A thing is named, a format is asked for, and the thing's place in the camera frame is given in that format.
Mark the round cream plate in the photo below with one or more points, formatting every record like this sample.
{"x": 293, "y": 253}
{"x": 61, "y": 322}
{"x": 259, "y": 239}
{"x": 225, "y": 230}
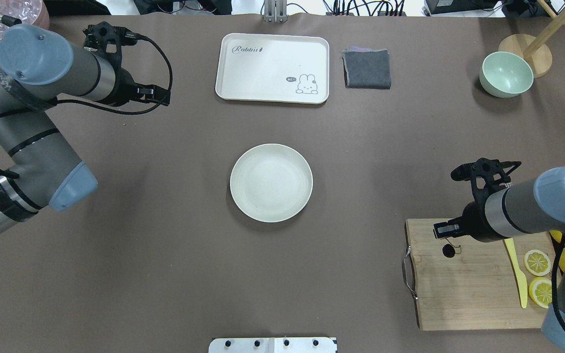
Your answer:
{"x": 271, "y": 183}

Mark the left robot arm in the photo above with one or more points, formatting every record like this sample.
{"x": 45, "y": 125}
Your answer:
{"x": 40, "y": 69}

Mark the dark red cherry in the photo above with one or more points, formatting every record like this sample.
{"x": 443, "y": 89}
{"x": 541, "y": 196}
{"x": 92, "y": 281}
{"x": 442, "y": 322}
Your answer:
{"x": 450, "y": 249}

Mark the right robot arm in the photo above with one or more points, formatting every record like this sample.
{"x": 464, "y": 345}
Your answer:
{"x": 501, "y": 211}

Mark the aluminium frame post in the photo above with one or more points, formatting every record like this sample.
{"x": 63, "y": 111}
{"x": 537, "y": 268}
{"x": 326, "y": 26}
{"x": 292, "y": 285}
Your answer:
{"x": 275, "y": 11}

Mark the yellow plastic knife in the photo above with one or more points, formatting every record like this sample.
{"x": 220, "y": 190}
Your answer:
{"x": 520, "y": 277}

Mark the wooden cutting board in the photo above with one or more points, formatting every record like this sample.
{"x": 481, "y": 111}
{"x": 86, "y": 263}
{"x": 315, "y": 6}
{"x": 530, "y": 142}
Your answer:
{"x": 475, "y": 290}

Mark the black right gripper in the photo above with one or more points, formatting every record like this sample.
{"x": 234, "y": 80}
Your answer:
{"x": 473, "y": 219}

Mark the lemon slice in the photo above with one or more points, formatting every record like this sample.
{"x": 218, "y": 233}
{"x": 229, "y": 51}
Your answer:
{"x": 540, "y": 291}
{"x": 537, "y": 263}

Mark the pink bowl of ice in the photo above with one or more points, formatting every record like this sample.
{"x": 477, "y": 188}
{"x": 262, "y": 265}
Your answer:
{"x": 32, "y": 12}

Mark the grey folded cloth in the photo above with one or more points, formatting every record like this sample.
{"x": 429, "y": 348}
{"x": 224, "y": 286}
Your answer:
{"x": 367, "y": 68}

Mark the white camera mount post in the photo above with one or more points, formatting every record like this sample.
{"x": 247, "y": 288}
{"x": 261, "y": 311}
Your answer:
{"x": 274, "y": 345}

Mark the mint green bowl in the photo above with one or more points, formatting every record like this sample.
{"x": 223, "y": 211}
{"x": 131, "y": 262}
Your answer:
{"x": 505, "y": 75}

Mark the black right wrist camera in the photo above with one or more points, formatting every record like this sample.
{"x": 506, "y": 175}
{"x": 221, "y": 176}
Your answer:
{"x": 486, "y": 177}

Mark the cream rabbit tray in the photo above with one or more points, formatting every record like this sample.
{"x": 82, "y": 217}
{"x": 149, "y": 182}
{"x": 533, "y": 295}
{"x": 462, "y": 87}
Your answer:
{"x": 273, "y": 68}

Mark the wooden mug tree stand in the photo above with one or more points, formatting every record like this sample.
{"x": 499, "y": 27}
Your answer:
{"x": 533, "y": 49}

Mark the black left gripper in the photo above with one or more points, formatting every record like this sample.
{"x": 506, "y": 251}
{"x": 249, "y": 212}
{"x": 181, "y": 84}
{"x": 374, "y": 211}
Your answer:
{"x": 125, "y": 87}

